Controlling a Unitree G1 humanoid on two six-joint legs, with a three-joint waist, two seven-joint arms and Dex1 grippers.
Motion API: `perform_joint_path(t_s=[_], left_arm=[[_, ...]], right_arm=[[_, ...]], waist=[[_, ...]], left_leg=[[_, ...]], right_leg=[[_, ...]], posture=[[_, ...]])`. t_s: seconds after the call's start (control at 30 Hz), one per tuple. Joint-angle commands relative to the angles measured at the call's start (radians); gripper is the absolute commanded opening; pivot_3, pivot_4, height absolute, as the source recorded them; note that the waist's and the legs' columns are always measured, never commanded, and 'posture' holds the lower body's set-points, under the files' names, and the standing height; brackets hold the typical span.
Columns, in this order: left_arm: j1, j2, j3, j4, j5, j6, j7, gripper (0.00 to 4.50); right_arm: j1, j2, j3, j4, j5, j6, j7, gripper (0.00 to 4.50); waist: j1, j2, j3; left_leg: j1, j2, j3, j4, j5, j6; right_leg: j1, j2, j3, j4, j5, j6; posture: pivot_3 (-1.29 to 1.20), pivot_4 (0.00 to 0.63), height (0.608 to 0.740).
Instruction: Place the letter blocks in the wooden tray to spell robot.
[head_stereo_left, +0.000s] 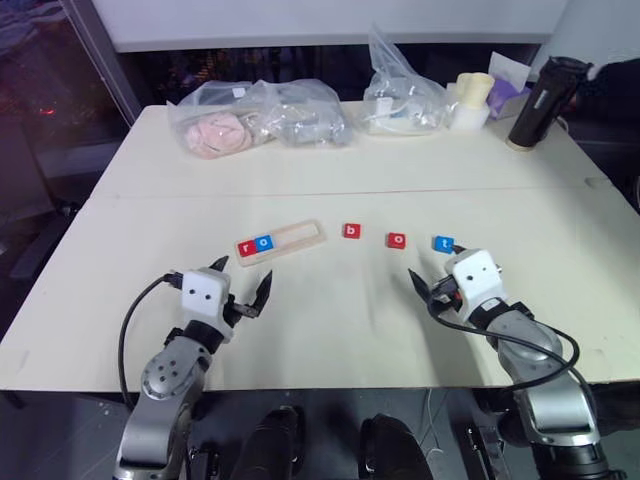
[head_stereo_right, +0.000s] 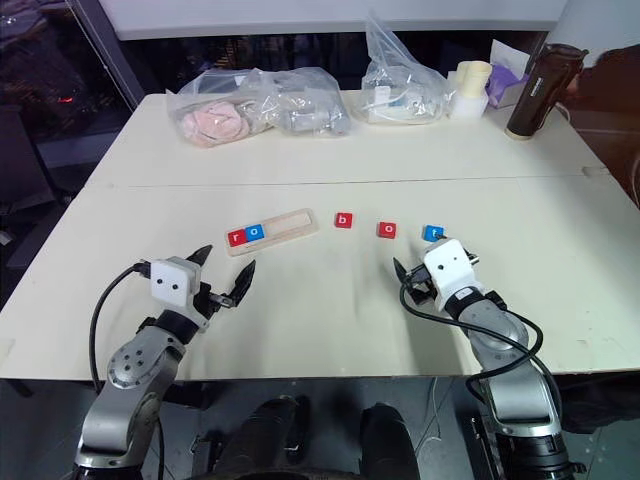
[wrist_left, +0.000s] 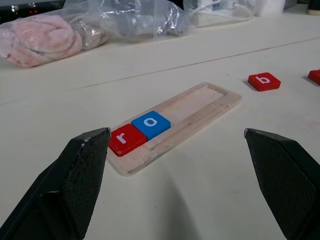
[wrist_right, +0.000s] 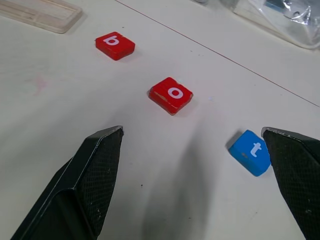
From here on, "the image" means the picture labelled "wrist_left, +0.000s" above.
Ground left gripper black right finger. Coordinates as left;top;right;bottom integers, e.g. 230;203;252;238
244;128;320;240

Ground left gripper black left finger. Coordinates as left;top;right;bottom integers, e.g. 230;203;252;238
0;127;112;240

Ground red tile letter b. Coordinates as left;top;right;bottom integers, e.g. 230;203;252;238
247;72;282;93

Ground red tile letter o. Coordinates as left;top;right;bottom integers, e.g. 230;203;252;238
307;69;320;87

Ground red tile letter r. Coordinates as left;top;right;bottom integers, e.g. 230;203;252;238
108;123;148;158

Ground blue tile letter o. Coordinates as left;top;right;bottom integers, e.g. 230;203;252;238
130;110;172;141

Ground light wooden letter tray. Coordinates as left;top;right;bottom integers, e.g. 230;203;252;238
106;81;243;177

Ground pink fluffy cloth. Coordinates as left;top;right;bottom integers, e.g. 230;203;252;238
0;14;83;68

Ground clear bag with cloths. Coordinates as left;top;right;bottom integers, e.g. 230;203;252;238
0;9;111;68

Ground clear bag with white items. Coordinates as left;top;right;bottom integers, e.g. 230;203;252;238
183;0;256;28

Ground clear bag with grey parts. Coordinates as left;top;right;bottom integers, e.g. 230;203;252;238
63;0;196;44

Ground black electronic device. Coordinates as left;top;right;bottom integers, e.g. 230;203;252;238
0;0;70;25

